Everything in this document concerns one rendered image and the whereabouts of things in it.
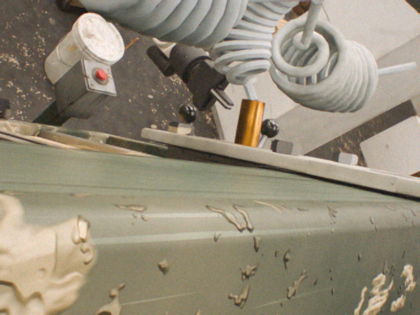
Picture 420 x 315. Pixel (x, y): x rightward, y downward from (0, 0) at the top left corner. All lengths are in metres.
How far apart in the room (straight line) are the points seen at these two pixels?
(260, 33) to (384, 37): 2.85
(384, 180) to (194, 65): 1.01
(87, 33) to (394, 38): 1.72
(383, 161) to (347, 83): 5.49
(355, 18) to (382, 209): 3.15
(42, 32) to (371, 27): 1.92
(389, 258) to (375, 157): 5.77
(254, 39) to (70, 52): 2.42
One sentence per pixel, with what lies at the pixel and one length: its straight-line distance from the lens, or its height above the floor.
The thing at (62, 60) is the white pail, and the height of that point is 0.16.
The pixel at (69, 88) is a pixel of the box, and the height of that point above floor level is 0.84.
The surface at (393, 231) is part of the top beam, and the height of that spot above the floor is 1.92.
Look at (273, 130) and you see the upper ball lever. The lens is 0.98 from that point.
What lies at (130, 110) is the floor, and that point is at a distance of 3.17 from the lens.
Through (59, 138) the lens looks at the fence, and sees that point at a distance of 1.37.
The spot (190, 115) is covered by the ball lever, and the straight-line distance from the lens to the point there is 0.98.
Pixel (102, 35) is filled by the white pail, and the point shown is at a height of 0.35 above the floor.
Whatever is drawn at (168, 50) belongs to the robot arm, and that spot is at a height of 1.31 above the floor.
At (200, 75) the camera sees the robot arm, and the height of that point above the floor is 1.37.
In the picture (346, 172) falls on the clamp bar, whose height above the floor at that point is 1.89.
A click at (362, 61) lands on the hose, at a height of 1.87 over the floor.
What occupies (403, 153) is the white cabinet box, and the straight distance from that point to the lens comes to 5.83.
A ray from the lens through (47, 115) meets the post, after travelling 1.84.
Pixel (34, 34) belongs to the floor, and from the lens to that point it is 3.04.
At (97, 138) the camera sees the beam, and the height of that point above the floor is 0.90.
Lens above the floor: 1.98
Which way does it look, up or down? 34 degrees down
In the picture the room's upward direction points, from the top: 60 degrees clockwise
